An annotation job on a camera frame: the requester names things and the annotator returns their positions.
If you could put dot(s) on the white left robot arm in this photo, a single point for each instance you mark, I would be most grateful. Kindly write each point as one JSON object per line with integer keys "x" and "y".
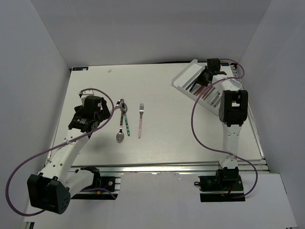
{"x": 52, "y": 189}

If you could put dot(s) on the brown marbled handle spoon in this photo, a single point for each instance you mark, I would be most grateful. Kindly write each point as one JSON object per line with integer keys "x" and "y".
{"x": 120, "y": 134}

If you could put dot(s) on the green marbled handle spoon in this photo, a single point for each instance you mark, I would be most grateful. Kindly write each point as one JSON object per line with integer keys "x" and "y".
{"x": 126, "y": 121}

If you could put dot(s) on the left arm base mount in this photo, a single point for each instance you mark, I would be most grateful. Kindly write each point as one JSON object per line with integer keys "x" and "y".
{"x": 103, "y": 187}

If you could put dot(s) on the white divided utensil tray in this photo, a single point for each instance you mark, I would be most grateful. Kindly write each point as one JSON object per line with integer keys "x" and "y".
{"x": 186, "y": 82}

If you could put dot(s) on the blue label sticker left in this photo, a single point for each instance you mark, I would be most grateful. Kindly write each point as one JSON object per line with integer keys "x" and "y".
{"x": 83, "y": 68}

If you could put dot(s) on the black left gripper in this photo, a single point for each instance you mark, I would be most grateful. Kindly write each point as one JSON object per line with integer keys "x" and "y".
{"x": 104, "y": 113}

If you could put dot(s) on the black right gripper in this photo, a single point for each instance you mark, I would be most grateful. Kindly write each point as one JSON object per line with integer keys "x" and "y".
{"x": 200, "y": 79}

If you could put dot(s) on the pink handled spoon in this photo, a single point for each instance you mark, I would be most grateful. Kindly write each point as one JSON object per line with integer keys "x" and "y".
{"x": 118, "y": 105}

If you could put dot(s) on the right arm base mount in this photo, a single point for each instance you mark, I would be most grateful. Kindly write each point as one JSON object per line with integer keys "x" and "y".
{"x": 225, "y": 186}

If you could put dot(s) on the pink handled fork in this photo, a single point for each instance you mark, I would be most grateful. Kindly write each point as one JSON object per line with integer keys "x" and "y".
{"x": 141, "y": 111}

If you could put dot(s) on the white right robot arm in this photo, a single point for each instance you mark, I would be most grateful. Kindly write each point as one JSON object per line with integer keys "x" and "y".
{"x": 232, "y": 113}

